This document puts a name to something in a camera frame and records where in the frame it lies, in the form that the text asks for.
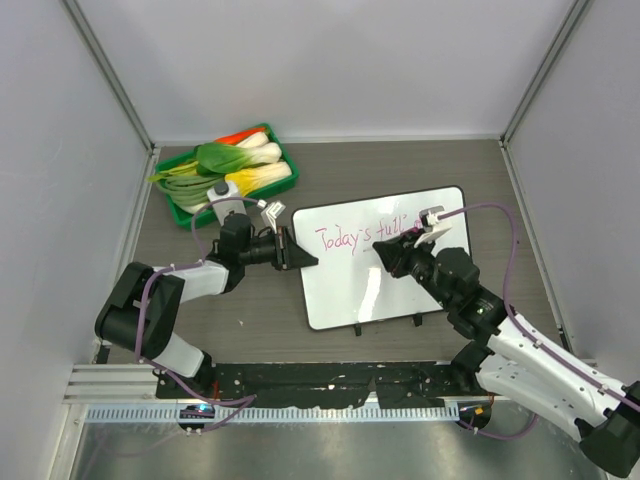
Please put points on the white whiteboard black frame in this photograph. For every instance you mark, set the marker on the white whiteboard black frame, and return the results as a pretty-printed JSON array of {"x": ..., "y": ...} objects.
[{"x": 349, "y": 285}]

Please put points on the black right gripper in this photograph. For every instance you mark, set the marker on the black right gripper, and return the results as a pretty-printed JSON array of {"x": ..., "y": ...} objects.
[{"x": 396, "y": 254}]

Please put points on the white bottle grey cap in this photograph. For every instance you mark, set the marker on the white bottle grey cap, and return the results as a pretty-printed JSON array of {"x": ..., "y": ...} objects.
[{"x": 226, "y": 200}]

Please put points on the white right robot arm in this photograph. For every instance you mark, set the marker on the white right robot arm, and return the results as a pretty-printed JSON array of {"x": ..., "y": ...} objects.
[{"x": 508, "y": 357}]

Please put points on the green long beans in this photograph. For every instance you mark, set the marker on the green long beans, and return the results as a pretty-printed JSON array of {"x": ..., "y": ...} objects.
[{"x": 186, "y": 191}]

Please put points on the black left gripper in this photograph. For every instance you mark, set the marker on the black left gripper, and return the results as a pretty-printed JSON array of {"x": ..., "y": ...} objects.
[{"x": 288, "y": 255}]

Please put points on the orange carrot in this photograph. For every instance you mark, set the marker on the orange carrot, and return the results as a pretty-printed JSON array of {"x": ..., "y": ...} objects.
[{"x": 237, "y": 137}]

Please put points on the green bok choy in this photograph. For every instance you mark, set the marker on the green bok choy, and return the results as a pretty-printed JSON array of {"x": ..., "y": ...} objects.
[{"x": 220, "y": 159}]

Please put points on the slotted grey cable duct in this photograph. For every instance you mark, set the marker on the slotted grey cable duct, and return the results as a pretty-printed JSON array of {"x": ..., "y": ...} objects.
[{"x": 194, "y": 413}]

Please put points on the green plastic tray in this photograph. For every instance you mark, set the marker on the green plastic tray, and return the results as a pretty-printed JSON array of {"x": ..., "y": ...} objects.
[{"x": 184, "y": 163}]

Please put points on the yellow white cabbage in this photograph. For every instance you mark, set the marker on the yellow white cabbage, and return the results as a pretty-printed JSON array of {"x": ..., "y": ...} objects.
[{"x": 250, "y": 180}]

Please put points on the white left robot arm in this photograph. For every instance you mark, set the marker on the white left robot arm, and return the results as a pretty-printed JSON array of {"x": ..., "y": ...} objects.
[{"x": 140, "y": 313}]

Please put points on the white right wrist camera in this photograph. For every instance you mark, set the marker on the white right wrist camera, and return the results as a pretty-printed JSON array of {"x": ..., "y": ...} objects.
[{"x": 434, "y": 225}]

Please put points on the white bok choy stalk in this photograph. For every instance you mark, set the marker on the white bok choy stalk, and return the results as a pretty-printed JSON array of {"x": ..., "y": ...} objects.
[{"x": 256, "y": 140}]

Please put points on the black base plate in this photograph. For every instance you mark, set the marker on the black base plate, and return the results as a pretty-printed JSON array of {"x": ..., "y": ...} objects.
[{"x": 396, "y": 385}]

